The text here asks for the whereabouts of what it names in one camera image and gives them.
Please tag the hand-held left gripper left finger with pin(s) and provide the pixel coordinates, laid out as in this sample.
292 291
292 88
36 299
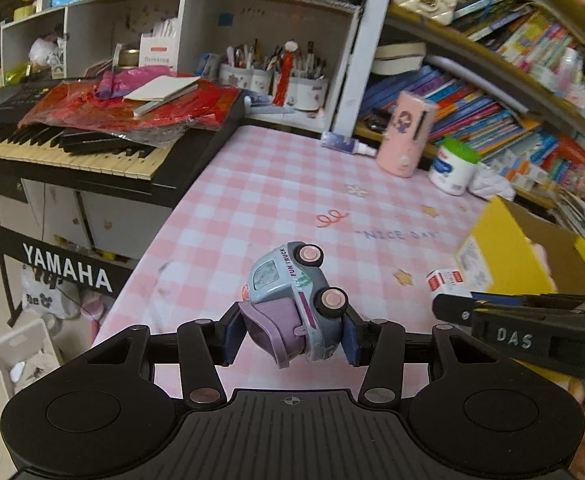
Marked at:
235 335

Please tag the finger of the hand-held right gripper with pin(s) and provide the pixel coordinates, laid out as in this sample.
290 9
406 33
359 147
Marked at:
452 307

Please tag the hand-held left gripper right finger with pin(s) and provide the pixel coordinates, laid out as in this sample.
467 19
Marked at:
355 340

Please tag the blue and purple toy car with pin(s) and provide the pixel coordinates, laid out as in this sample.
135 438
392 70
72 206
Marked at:
292 300

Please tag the yellow cardboard box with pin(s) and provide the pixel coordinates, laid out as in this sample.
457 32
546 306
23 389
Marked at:
502 255

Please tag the small white red box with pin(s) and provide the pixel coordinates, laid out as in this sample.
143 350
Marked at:
447 282

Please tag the pink plush toy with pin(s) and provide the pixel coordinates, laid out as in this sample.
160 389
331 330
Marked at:
543 260

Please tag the white cotton pad pack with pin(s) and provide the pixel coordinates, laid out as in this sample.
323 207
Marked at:
492 182

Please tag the pink checkered tablecloth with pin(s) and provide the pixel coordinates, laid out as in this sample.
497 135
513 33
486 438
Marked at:
252 200

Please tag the white jar green lid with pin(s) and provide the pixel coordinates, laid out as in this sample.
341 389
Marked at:
452 170

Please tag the stack of small boxes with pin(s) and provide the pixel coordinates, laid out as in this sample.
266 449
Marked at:
547 165

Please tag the white cabinet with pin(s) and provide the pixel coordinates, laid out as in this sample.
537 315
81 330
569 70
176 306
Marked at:
102 220

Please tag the black keyboard stand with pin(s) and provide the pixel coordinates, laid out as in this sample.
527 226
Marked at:
67 270

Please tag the pink cylinder with girl print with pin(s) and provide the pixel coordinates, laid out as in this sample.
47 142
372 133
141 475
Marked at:
405 132

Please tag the white printed shopping bag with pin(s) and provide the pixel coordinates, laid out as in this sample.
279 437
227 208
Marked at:
47 295

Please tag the dark blue spray bottle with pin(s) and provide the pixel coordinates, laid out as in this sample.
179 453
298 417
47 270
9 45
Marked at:
345 143

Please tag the row of blue red books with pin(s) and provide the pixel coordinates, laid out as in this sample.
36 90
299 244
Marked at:
462 105

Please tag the white plastic basket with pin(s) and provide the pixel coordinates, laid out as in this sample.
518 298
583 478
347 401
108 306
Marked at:
17 360

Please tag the black electronic keyboard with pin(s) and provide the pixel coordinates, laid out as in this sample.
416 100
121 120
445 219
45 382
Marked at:
102 157

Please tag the yellow wooden bookshelf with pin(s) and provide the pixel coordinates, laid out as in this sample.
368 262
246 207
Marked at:
497 77

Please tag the white pen holder cup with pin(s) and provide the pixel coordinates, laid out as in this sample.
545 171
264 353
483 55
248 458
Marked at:
262 81
235 75
310 92

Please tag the clear pen organizer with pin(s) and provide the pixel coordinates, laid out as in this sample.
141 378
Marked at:
582 90

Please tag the thick white book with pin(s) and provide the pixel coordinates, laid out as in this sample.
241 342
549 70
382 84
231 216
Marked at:
397 57

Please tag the beige notebook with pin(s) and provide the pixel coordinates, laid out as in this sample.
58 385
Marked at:
165 87

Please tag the red plastic sheet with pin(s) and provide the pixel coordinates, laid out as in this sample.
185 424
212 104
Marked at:
102 107

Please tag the red tassel ornament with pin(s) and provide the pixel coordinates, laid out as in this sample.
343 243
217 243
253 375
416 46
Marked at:
285 75

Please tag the purple pink cloth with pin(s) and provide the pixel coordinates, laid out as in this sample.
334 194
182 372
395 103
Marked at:
120 84

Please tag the row of colourful slim books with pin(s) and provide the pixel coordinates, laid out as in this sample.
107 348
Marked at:
517 30

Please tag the white red card box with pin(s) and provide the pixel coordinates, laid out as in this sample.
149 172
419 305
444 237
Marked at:
157 52

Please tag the small golden tape roll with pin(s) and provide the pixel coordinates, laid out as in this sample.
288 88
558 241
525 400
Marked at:
128 57

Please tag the white shelf unit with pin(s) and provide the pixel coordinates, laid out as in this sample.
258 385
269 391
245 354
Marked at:
212 25

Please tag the white plastic bag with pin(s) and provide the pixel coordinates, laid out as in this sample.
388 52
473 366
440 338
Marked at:
45 55

